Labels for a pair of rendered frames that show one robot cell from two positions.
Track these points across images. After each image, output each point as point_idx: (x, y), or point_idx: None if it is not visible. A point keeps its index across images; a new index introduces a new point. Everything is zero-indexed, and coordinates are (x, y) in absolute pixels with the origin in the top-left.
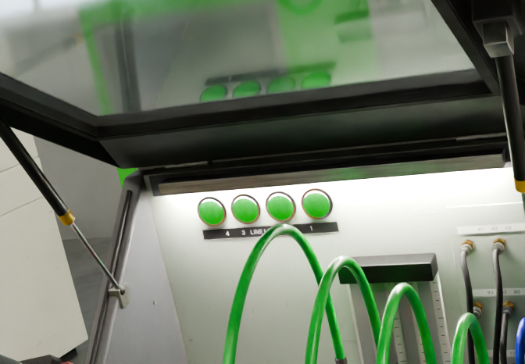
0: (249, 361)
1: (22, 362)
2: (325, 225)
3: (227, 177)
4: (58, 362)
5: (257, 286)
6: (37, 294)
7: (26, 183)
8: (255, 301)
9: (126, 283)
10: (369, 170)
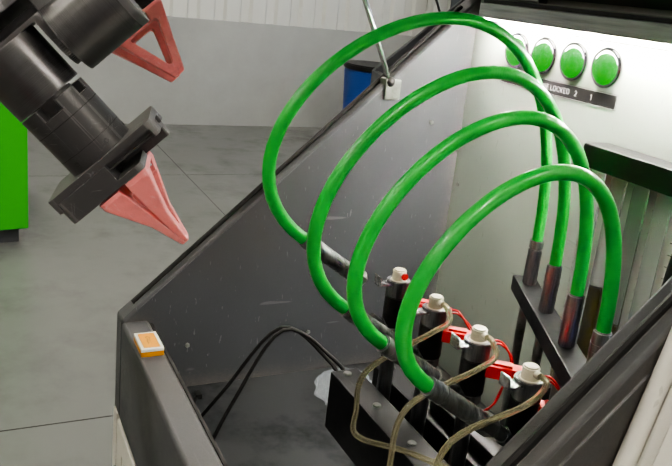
0: (490, 227)
1: None
2: (604, 97)
3: (534, 8)
4: None
5: (523, 148)
6: None
7: None
8: (516, 164)
9: (399, 79)
10: (663, 30)
